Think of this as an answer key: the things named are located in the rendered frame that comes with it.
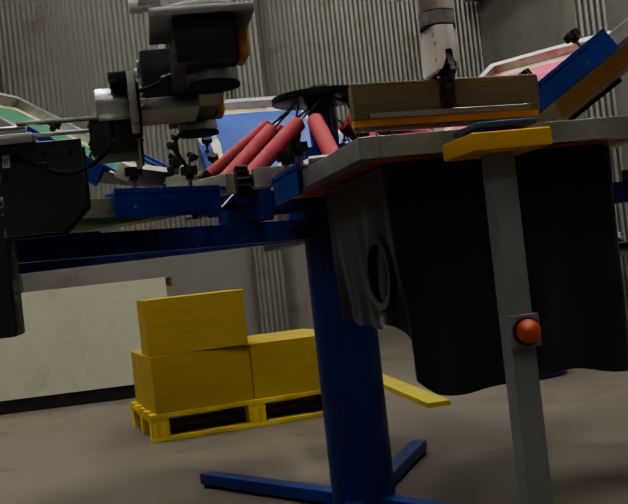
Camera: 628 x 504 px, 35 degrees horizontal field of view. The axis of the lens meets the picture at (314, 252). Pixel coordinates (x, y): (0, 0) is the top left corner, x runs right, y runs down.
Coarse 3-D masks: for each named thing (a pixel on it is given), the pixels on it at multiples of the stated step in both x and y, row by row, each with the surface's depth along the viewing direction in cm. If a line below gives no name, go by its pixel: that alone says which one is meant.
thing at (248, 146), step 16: (288, 112) 314; (304, 112) 324; (256, 128) 314; (272, 128) 307; (288, 128) 295; (320, 128) 289; (352, 128) 296; (240, 144) 315; (256, 144) 302; (272, 144) 291; (320, 144) 285; (336, 144) 284; (224, 160) 317; (240, 160) 297; (256, 160) 287; (272, 160) 289
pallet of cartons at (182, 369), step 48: (144, 336) 505; (192, 336) 501; (240, 336) 507; (288, 336) 537; (144, 384) 517; (192, 384) 499; (240, 384) 508; (288, 384) 516; (144, 432) 521; (192, 432) 498
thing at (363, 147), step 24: (576, 120) 176; (600, 120) 177; (624, 120) 178; (360, 144) 168; (384, 144) 168; (408, 144) 169; (432, 144) 170; (552, 144) 178; (624, 144) 194; (312, 168) 204; (336, 168) 184
